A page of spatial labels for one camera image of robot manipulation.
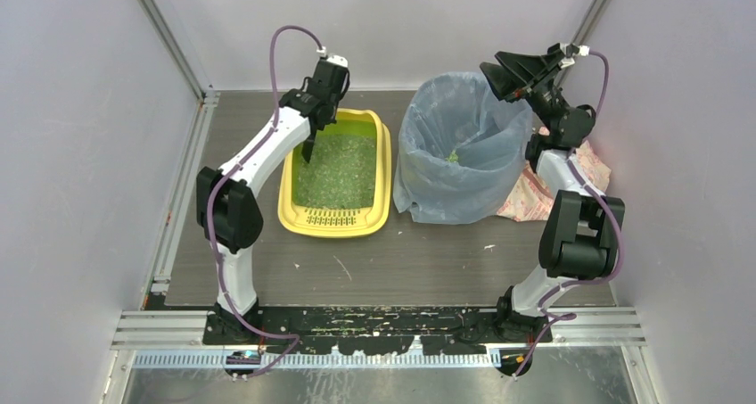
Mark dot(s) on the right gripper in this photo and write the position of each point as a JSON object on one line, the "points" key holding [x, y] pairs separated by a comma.
{"points": [[532, 74]]}

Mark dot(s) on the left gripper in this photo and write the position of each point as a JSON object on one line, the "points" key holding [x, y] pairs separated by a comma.
{"points": [[316, 115]]}

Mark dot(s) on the black litter scoop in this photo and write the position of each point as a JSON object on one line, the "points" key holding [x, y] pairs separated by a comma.
{"points": [[308, 146]]}

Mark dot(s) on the yellow litter box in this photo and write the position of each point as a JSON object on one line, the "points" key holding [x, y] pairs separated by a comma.
{"points": [[329, 223]]}

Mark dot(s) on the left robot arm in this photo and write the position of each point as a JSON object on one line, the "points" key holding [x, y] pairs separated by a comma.
{"points": [[227, 206]]}

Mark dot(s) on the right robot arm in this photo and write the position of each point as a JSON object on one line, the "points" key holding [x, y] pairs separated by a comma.
{"points": [[581, 241]]}

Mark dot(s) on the green cat litter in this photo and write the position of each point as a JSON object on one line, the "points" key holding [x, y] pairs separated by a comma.
{"points": [[340, 174]]}

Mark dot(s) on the blue bag lined bin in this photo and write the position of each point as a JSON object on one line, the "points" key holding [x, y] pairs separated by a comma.
{"points": [[460, 150]]}

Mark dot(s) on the pink patterned cloth bag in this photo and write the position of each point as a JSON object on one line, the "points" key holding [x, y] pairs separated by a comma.
{"points": [[530, 198]]}

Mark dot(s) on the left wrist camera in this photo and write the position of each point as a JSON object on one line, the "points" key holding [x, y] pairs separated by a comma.
{"points": [[333, 59]]}

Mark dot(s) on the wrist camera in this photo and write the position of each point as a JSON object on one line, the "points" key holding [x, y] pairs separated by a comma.
{"points": [[333, 59], [570, 53]]}

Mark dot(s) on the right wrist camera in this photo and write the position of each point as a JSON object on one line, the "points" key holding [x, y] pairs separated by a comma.
{"points": [[570, 53]]}

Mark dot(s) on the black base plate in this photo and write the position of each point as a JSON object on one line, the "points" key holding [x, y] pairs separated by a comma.
{"points": [[375, 330]]}

